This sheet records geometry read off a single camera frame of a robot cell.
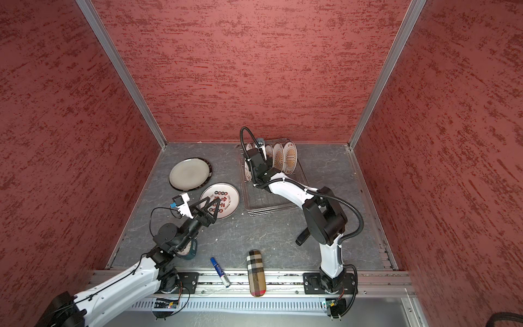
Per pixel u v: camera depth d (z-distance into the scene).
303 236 0.84
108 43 0.79
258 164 0.69
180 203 0.67
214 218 0.68
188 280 0.75
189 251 0.77
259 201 0.97
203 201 0.78
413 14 0.72
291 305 0.77
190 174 1.06
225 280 0.74
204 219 0.67
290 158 1.01
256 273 0.74
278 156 1.00
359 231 0.46
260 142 0.77
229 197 0.97
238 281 0.76
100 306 0.46
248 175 1.01
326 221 0.50
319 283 0.74
